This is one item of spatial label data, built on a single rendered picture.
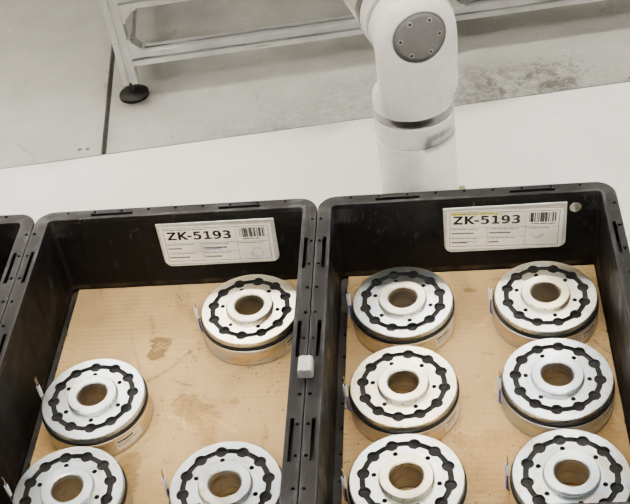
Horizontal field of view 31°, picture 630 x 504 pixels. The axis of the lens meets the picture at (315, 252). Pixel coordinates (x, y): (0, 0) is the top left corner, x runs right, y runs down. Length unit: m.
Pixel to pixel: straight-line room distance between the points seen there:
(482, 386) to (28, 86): 2.33
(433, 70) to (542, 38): 1.90
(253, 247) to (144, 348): 0.16
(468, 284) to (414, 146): 0.18
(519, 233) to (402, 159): 0.19
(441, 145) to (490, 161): 0.28
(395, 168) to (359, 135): 0.33
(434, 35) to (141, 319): 0.43
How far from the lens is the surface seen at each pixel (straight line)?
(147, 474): 1.10
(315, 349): 1.03
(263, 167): 1.61
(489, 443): 1.08
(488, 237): 1.20
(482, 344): 1.16
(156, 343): 1.21
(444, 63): 1.25
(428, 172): 1.32
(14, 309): 1.15
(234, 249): 1.22
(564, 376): 1.11
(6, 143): 3.07
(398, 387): 1.10
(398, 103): 1.26
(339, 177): 1.57
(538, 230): 1.20
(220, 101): 3.02
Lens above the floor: 1.68
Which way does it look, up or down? 42 degrees down
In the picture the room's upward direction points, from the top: 9 degrees counter-clockwise
